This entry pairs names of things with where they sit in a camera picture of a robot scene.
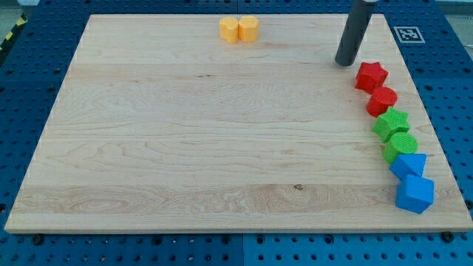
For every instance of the red star block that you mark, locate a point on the red star block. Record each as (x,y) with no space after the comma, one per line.
(370,76)

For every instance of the green cylinder block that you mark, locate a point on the green cylinder block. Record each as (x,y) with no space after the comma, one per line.
(399,143)

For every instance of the yellow heart block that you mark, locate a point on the yellow heart block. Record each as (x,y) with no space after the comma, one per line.
(229,29)

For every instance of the yellow hexagon block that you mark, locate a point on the yellow hexagon block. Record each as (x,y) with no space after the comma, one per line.
(248,29)

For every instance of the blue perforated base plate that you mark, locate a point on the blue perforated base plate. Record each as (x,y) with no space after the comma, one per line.
(34,69)

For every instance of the blue cube block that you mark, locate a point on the blue cube block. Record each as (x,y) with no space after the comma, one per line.
(415,194)

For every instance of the green star block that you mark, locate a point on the green star block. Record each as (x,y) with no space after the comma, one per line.
(390,122)

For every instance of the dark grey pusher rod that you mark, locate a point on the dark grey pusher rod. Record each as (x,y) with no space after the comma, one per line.
(354,30)

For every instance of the blue triangle block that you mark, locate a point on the blue triangle block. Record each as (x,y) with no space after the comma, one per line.
(408,164)

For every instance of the red cylinder block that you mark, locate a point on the red cylinder block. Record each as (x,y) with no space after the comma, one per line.
(381,99)

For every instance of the white fiducial marker tag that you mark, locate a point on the white fiducial marker tag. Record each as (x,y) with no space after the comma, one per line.
(409,35)

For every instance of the light wooden board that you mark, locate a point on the light wooden board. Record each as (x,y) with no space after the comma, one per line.
(161,126)

